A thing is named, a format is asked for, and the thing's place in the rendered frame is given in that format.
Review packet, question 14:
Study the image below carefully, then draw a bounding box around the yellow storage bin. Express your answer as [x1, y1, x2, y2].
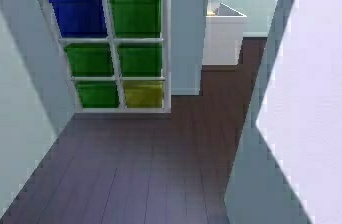
[122, 80, 165, 109]

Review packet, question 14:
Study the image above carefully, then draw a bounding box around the green storage bin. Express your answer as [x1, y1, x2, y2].
[63, 43, 115, 78]
[75, 81, 120, 109]
[117, 43, 164, 78]
[109, 0, 163, 38]

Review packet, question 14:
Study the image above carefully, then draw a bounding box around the white cabinet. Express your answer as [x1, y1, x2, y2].
[202, 2, 248, 66]

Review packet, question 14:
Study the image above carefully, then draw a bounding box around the white cube shelf unit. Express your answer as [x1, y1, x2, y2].
[38, 0, 173, 114]

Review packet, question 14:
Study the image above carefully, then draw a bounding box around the blue storage bin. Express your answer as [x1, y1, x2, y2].
[48, 0, 109, 38]

